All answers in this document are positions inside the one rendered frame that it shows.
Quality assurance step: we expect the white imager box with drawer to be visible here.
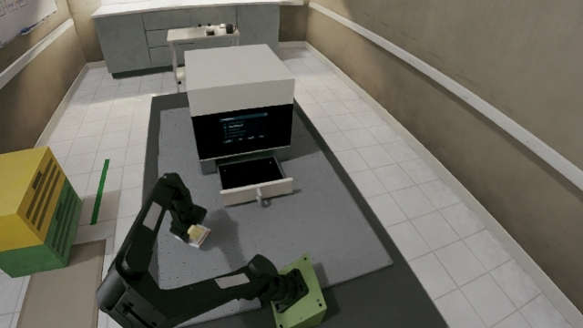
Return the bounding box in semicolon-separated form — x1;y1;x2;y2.
184;45;295;206

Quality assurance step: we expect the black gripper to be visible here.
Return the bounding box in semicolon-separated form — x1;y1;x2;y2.
169;202;207;243

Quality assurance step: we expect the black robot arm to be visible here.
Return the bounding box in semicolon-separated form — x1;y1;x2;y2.
96;172;309;328

